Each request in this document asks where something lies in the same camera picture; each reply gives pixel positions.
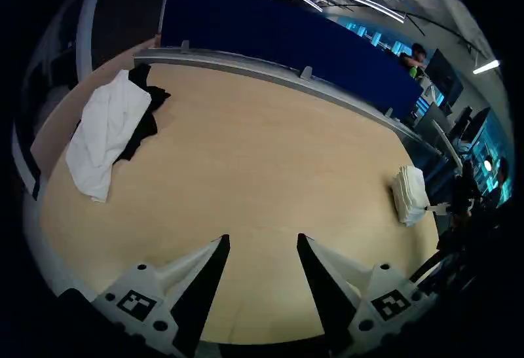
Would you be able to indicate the white towel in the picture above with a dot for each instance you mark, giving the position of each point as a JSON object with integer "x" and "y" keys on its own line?
{"x": 108, "y": 129}

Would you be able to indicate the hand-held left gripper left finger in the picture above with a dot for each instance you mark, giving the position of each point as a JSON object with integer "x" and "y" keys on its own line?
{"x": 144, "y": 282}

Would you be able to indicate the black monitor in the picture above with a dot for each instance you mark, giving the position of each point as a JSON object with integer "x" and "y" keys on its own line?
{"x": 471, "y": 127}
{"x": 444, "y": 73}

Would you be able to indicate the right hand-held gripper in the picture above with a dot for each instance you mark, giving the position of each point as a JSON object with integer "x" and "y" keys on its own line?
{"x": 466, "y": 194}

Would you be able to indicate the black towel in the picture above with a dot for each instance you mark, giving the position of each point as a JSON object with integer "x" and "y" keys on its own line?
{"x": 144, "y": 127}

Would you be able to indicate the stack of white towels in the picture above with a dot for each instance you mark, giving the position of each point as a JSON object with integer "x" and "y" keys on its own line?
{"x": 410, "y": 194}

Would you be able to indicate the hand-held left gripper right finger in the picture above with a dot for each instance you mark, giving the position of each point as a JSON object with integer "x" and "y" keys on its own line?
{"x": 370, "y": 288}

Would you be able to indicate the blue desk screen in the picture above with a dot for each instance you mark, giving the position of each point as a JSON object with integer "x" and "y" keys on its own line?
{"x": 262, "y": 35}

